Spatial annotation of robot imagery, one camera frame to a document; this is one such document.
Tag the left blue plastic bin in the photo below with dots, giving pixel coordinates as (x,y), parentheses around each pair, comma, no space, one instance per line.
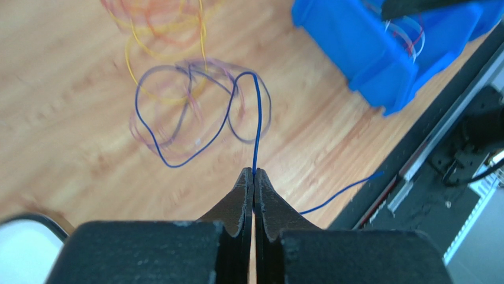
(376,64)

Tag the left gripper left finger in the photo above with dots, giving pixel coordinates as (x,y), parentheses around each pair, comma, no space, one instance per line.
(212,249)

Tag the strawberry print tray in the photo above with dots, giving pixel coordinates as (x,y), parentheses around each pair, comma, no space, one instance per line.
(30,245)

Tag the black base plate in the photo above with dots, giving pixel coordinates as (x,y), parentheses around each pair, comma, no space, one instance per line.
(373,195)

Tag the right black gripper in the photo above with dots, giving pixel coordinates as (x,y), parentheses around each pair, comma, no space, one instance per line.
(392,9)

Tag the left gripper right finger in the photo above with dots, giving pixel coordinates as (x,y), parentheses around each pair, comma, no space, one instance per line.
(291,249)

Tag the aluminium frame rail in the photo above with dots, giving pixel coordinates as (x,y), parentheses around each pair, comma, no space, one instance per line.
(476,212)

